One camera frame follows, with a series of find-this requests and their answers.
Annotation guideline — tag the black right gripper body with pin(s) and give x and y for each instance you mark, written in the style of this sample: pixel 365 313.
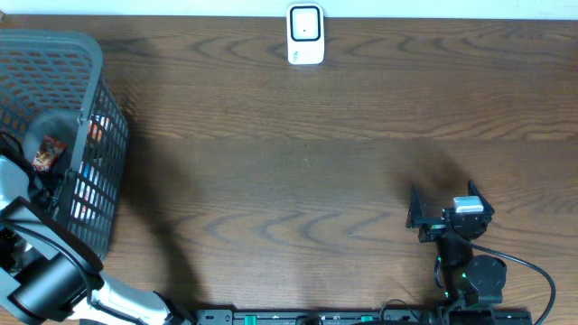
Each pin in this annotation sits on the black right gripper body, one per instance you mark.
pixel 433 231

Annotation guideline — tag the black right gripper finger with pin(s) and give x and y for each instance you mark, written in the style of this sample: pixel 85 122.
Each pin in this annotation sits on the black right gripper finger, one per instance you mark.
pixel 473 191
pixel 415 214

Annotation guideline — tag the red Top chocolate bar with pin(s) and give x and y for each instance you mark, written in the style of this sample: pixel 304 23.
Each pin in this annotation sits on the red Top chocolate bar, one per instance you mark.
pixel 48 153

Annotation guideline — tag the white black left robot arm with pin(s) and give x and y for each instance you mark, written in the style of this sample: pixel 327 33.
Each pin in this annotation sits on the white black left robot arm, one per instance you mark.
pixel 49 274

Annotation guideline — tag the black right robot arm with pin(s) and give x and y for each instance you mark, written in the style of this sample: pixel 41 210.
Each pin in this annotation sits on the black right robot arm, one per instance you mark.
pixel 473 283

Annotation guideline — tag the white barcode scanner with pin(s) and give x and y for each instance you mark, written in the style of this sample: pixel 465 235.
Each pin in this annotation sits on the white barcode scanner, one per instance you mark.
pixel 305 34

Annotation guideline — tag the grey plastic shopping basket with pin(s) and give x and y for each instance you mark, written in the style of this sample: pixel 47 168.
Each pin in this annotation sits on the grey plastic shopping basket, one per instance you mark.
pixel 52 84

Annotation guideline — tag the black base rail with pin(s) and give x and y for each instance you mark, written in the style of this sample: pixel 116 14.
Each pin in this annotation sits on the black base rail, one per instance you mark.
pixel 366 317

